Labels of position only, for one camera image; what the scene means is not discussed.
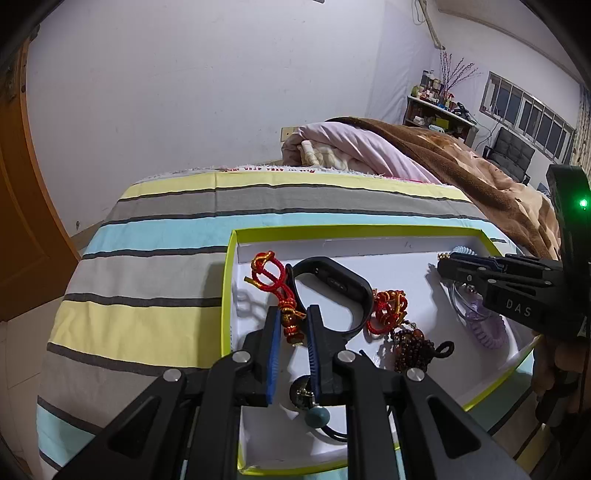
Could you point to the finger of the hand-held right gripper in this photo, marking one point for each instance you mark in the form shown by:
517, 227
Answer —
466, 274
531, 265

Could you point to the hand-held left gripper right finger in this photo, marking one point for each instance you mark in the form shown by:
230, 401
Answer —
313, 357

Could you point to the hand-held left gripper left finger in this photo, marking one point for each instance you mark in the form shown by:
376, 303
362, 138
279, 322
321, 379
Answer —
273, 357

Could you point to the lime green box tray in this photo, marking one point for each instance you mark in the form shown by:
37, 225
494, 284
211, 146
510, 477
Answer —
425, 360

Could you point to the person's right hand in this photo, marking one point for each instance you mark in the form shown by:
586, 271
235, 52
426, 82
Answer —
545, 369

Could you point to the black smart band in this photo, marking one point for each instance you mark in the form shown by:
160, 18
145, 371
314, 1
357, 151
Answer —
351, 286

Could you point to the brown blanket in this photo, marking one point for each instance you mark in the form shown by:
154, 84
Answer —
485, 184

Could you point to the black chair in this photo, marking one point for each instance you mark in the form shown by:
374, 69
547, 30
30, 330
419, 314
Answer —
510, 152

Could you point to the patterned curtain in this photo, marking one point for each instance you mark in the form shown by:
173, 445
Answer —
582, 129

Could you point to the window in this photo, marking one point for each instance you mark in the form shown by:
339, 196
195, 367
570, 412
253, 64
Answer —
526, 110

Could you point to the pink quilt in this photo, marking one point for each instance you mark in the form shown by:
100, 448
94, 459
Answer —
369, 152

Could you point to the striped bedsheet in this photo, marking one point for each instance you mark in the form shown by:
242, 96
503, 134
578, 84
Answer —
138, 277

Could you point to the purple flower branches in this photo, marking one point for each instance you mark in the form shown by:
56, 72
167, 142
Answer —
455, 69

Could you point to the wooden door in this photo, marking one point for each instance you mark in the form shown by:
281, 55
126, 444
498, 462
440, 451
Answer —
27, 207

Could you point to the cluttered wall shelf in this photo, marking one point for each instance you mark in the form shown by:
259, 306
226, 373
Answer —
438, 110

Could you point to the wall outlet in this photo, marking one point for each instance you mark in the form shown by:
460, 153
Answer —
289, 133

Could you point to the white wall pipe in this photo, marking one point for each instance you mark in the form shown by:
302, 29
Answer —
429, 23

